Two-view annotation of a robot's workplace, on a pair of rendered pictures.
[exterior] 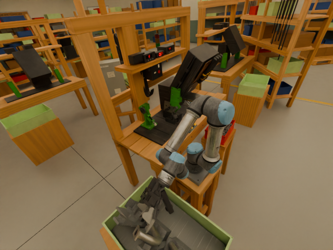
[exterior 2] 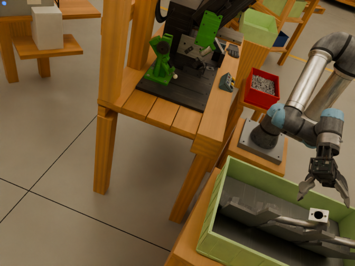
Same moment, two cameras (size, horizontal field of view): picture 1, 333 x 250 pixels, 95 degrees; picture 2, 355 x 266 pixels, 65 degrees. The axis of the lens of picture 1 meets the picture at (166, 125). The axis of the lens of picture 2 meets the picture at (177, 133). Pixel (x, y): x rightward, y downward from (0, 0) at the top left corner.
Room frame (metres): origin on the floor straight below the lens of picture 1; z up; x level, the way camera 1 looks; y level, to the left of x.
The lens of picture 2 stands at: (0.13, 0.93, 1.84)
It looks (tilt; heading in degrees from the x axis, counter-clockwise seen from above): 42 degrees down; 321
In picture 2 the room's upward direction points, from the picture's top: 19 degrees clockwise
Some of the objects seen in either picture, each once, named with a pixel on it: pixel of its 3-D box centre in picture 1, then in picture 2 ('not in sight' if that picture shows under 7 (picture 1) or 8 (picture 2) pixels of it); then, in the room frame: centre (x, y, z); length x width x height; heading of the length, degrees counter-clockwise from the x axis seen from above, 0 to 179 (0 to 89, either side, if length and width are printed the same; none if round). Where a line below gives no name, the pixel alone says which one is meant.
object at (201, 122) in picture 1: (196, 124); (223, 79); (1.43, -0.36, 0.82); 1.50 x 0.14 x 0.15; 139
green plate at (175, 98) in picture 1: (176, 95); (208, 28); (1.52, -0.14, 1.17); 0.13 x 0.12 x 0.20; 139
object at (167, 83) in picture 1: (172, 93); (182, 24); (1.79, -0.11, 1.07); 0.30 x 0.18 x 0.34; 139
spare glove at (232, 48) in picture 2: not in sight; (232, 50); (1.69, -0.58, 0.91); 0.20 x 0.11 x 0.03; 147
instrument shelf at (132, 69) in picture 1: (154, 58); not in sight; (1.78, 0.05, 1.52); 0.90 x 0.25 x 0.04; 139
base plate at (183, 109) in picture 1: (177, 112); (190, 58); (1.61, -0.15, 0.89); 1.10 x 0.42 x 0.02; 139
